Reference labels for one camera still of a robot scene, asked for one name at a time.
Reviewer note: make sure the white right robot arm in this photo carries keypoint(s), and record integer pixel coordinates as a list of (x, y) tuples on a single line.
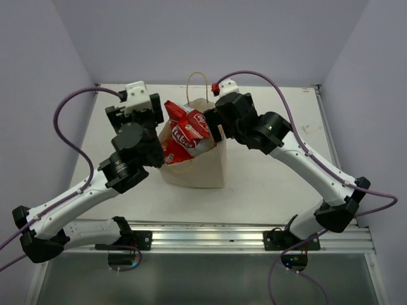
[(273, 135)]

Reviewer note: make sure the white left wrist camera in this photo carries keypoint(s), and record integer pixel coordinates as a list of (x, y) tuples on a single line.
[(135, 97)]

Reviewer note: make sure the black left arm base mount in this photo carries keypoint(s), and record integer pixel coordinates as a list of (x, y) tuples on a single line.
[(140, 240)]

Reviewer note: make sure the beige paper bag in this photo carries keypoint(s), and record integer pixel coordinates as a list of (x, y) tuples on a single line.
[(207, 170)]

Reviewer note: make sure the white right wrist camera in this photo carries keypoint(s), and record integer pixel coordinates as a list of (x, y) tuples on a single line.
[(225, 87)]

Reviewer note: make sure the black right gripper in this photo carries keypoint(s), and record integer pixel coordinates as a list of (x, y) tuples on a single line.
[(214, 119)]

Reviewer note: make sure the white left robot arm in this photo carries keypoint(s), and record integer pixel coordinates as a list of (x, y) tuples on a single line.
[(53, 227)]

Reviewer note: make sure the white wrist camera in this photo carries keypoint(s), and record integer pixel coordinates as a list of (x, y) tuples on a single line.
[(225, 87), (135, 97)]

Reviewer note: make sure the red snack bag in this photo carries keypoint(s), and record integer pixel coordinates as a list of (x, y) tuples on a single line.
[(174, 152)]

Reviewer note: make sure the red white cassava chips bag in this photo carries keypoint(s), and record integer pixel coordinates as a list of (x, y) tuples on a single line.
[(189, 128)]

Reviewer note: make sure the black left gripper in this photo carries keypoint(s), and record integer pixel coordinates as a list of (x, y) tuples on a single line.
[(117, 114)]

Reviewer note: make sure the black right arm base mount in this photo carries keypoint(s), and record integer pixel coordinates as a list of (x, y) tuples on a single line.
[(277, 239)]

